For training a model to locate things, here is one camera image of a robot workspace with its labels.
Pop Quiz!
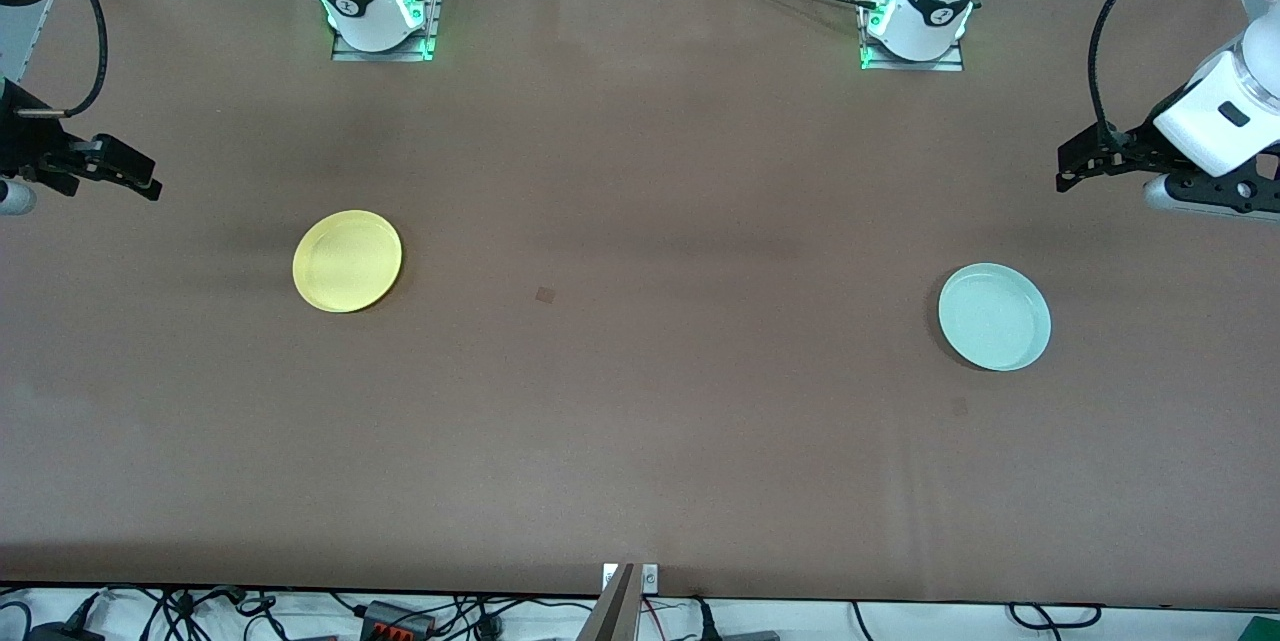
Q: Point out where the pale green round plate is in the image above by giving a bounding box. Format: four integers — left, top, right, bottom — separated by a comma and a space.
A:
937, 262, 1053, 373

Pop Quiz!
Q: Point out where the yellow round plate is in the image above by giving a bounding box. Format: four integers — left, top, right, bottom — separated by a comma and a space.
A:
292, 209, 404, 314

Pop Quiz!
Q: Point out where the black orange power strip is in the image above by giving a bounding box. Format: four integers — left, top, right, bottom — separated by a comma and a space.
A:
360, 601, 438, 641

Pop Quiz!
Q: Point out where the table cover sheet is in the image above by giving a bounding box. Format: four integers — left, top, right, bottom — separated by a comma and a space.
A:
0, 0, 1280, 612

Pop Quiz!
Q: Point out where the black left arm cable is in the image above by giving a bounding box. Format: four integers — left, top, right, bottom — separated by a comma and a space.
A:
1088, 0, 1199, 147

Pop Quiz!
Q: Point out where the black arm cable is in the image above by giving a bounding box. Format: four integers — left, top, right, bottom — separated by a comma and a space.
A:
15, 0, 109, 119
1088, 0, 1199, 147

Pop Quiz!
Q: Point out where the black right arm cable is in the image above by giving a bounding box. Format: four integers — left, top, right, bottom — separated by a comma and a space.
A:
15, 0, 109, 119

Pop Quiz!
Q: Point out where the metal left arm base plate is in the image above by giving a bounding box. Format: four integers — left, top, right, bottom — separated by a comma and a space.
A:
860, 0, 966, 73

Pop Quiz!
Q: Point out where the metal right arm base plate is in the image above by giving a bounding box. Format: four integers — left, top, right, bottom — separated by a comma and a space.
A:
332, 0, 441, 62

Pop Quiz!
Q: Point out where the looped black cable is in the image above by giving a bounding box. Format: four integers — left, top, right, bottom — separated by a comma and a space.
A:
1008, 603, 1103, 630

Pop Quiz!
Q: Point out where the thin red wire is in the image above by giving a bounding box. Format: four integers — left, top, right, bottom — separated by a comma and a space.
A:
640, 597, 696, 627

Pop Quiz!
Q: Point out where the grey camera stand post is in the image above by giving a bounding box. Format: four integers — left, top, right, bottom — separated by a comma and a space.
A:
575, 563, 641, 641

